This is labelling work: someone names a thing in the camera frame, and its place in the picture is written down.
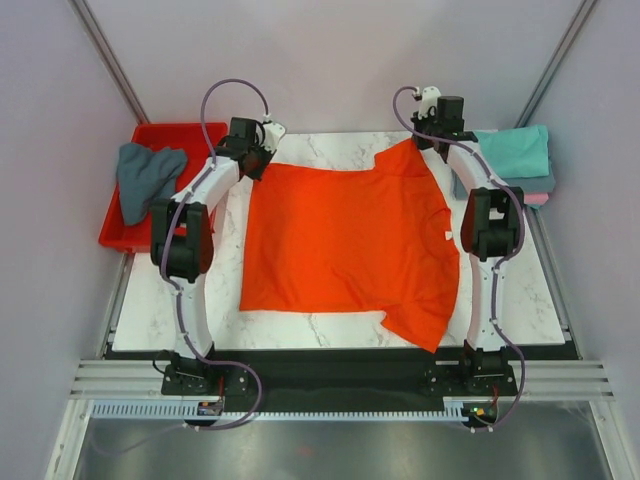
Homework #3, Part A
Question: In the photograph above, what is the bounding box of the orange t shirt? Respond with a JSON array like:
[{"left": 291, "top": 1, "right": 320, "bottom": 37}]
[{"left": 239, "top": 139, "right": 460, "bottom": 352}]

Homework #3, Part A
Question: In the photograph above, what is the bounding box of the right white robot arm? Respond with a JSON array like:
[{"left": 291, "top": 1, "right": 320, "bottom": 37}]
[{"left": 411, "top": 87, "right": 525, "bottom": 397}]

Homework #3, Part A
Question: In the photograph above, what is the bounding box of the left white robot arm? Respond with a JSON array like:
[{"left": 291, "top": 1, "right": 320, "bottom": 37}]
[{"left": 150, "top": 117, "right": 286, "bottom": 396}]

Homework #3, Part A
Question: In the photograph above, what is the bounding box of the red plastic bin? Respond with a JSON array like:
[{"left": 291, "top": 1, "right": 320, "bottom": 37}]
[{"left": 99, "top": 123, "right": 209, "bottom": 253}]

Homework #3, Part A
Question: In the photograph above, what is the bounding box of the teal folded t shirt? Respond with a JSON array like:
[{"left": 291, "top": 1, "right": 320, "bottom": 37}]
[{"left": 474, "top": 125, "right": 551, "bottom": 179}]

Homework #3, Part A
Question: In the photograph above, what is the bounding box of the grey crumpled t shirt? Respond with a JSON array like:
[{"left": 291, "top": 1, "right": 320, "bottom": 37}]
[{"left": 116, "top": 142, "right": 188, "bottom": 226}]

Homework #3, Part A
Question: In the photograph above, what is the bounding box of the pink folded t shirt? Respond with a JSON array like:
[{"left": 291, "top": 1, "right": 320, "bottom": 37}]
[{"left": 524, "top": 193, "right": 550, "bottom": 209}]

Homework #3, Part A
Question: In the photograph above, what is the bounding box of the grey-blue folded t shirt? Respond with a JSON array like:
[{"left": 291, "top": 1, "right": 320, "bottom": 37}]
[{"left": 452, "top": 172, "right": 556, "bottom": 200}]

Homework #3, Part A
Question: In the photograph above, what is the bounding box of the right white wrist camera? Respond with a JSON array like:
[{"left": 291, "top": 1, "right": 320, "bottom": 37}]
[{"left": 412, "top": 86, "right": 441, "bottom": 119}]

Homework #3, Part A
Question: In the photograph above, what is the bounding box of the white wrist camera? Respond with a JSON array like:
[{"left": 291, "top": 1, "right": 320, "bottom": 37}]
[
  {"left": 412, "top": 86, "right": 441, "bottom": 119},
  {"left": 261, "top": 114, "right": 287, "bottom": 153}
]

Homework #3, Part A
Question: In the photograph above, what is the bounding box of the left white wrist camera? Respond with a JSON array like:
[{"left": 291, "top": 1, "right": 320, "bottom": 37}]
[{"left": 261, "top": 114, "right": 287, "bottom": 153}]

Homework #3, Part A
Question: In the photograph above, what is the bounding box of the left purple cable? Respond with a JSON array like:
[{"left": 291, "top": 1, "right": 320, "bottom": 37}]
[{"left": 159, "top": 77, "right": 274, "bottom": 456}]

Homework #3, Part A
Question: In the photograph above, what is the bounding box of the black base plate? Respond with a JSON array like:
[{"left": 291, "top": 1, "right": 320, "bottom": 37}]
[{"left": 171, "top": 347, "right": 514, "bottom": 412}]

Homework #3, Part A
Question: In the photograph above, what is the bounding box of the aluminium frame rail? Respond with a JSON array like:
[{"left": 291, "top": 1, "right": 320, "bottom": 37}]
[{"left": 70, "top": 360, "right": 614, "bottom": 401}]

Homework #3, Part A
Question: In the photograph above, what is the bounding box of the white slotted cable duct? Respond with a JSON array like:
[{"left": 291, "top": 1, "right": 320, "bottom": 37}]
[{"left": 90, "top": 399, "right": 468, "bottom": 422}]

